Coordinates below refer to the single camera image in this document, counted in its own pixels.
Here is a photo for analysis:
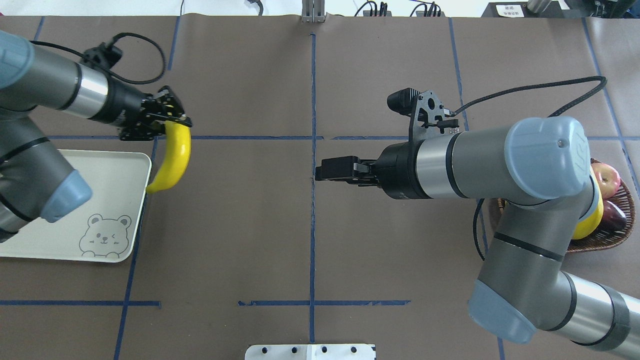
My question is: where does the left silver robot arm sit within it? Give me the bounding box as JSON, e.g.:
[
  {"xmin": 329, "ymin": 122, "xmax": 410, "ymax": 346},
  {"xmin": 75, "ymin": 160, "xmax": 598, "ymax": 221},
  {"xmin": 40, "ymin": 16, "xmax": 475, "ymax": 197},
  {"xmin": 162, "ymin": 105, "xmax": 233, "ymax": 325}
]
[{"xmin": 0, "ymin": 30, "xmax": 194, "ymax": 242}]

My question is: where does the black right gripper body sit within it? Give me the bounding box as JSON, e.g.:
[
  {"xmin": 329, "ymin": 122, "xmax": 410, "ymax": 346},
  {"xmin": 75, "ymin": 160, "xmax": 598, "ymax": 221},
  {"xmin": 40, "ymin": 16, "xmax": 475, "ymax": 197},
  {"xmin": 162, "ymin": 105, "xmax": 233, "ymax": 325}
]
[{"xmin": 374, "ymin": 142, "xmax": 426, "ymax": 199}]

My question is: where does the red apple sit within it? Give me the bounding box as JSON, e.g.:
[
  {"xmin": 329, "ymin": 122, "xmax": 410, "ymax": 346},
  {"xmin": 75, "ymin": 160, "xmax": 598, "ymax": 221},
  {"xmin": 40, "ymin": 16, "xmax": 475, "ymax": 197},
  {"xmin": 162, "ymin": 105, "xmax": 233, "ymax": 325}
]
[{"xmin": 590, "ymin": 162, "xmax": 622, "ymax": 200}]

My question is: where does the white bear tray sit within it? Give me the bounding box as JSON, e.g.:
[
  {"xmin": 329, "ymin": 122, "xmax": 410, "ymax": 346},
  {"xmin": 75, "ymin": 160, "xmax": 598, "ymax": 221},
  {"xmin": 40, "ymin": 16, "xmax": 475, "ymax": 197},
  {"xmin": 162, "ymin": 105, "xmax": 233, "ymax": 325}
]
[{"xmin": 0, "ymin": 149, "xmax": 152, "ymax": 264}]

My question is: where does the yellow banana in basket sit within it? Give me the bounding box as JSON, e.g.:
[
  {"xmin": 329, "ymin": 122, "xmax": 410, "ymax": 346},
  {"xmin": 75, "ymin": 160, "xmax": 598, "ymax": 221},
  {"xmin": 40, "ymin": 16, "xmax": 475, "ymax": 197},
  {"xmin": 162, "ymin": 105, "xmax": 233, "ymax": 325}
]
[{"xmin": 571, "ymin": 168, "xmax": 604, "ymax": 240}]

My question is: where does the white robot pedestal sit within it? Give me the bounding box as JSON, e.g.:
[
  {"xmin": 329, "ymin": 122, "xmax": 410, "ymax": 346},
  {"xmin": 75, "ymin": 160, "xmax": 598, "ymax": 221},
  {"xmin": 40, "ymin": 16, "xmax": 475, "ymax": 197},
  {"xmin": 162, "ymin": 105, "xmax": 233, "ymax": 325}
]
[{"xmin": 244, "ymin": 343, "xmax": 377, "ymax": 360}]

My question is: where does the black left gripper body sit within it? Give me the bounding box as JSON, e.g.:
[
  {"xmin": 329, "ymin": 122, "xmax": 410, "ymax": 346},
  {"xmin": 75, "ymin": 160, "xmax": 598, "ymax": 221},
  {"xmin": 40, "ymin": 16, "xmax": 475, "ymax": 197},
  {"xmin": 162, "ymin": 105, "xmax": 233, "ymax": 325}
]
[{"xmin": 118, "ymin": 86, "xmax": 186, "ymax": 141}]

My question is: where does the aluminium frame post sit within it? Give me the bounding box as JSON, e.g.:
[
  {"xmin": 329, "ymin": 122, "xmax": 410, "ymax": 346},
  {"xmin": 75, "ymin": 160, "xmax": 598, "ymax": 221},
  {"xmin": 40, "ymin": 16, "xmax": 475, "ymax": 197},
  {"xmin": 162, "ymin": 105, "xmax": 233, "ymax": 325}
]
[{"xmin": 301, "ymin": 0, "xmax": 327, "ymax": 24}]

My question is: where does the dark purple plum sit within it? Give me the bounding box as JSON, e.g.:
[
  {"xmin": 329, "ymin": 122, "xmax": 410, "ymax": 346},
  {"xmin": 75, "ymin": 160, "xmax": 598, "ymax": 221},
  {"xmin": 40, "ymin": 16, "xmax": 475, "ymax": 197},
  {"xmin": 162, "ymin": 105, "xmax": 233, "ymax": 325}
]
[{"xmin": 598, "ymin": 200, "xmax": 627, "ymax": 232}]

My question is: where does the yellow banana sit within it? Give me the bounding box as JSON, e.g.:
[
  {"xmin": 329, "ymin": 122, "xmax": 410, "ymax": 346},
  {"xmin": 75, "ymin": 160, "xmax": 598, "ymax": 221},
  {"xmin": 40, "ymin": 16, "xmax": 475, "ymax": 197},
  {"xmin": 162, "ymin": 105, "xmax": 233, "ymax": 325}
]
[
  {"xmin": 571, "ymin": 168, "xmax": 604, "ymax": 240},
  {"xmin": 145, "ymin": 121, "xmax": 192, "ymax": 194}
]

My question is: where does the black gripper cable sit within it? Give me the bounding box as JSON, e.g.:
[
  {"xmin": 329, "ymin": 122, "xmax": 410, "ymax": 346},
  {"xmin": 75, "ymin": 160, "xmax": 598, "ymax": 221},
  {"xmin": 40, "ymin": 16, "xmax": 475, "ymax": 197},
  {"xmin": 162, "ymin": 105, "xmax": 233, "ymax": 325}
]
[{"xmin": 450, "ymin": 76, "xmax": 608, "ymax": 119}]

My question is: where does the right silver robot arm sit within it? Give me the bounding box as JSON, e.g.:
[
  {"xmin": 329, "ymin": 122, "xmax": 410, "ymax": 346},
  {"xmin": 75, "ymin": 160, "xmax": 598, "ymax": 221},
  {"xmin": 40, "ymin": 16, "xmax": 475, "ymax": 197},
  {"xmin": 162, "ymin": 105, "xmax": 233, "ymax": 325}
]
[{"xmin": 314, "ymin": 116, "xmax": 639, "ymax": 360}]

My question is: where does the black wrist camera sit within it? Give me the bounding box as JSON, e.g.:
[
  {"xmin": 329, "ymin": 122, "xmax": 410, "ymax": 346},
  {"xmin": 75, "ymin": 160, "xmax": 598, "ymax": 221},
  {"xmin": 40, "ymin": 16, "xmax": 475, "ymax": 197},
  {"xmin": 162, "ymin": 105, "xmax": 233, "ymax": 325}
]
[
  {"xmin": 79, "ymin": 42, "xmax": 123, "ymax": 72},
  {"xmin": 386, "ymin": 88, "xmax": 460, "ymax": 144}
]

